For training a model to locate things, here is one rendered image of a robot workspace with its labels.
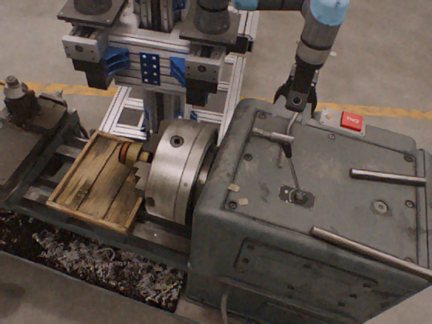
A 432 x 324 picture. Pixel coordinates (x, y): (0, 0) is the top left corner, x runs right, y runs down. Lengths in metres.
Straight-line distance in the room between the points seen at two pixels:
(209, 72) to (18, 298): 1.54
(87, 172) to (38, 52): 2.20
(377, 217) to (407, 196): 0.12
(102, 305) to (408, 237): 1.58
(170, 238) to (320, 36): 0.79
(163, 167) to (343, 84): 2.57
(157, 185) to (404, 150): 0.70
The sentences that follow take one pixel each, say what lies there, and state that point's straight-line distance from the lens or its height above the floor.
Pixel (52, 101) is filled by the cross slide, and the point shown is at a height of 0.96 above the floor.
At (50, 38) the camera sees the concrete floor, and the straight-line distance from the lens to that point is 3.63.
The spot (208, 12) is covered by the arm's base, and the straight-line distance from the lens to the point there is 1.49.
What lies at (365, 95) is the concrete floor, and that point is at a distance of 3.36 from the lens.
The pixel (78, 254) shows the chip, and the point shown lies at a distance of 1.60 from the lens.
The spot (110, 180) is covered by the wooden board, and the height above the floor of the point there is 0.89.
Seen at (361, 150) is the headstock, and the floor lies 1.26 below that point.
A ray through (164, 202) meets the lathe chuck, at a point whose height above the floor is 1.13.
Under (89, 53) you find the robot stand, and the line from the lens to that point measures 1.59.
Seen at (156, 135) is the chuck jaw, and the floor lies 1.16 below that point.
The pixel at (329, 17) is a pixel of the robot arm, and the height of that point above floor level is 1.62.
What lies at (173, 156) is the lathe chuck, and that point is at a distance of 0.99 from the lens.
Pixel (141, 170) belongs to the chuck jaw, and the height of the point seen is 1.11.
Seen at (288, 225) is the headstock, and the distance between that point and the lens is 0.89.
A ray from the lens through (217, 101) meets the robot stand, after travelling 2.61.
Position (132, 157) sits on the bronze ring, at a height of 1.11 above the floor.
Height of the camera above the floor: 2.02
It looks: 54 degrees down
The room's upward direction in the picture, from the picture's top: 8 degrees clockwise
